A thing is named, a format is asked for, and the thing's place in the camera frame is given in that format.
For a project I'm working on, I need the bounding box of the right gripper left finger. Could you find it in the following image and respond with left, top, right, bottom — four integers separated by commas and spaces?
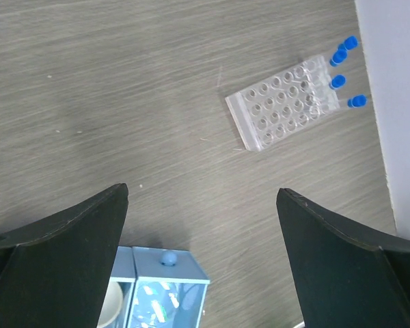
0, 183, 128, 327

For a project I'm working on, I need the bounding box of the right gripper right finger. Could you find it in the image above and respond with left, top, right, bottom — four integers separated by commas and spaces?
276, 188, 410, 327

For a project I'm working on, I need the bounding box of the white ceramic crucible cup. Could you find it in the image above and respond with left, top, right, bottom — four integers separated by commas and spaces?
96, 281, 123, 328

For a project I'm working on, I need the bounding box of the clear plastic funnel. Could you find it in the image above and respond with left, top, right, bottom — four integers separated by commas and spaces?
129, 282, 206, 328

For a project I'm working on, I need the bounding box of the blue compartment organizer tray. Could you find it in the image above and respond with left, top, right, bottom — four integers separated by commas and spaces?
98, 246, 210, 328

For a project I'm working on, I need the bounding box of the blue capped test tube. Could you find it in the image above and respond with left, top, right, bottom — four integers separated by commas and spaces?
347, 94, 367, 108
338, 36, 359, 51
329, 49, 348, 67
329, 74, 346, 90

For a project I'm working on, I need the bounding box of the clear test tube rack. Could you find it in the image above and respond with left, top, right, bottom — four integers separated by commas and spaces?
225, 55, 340, 152

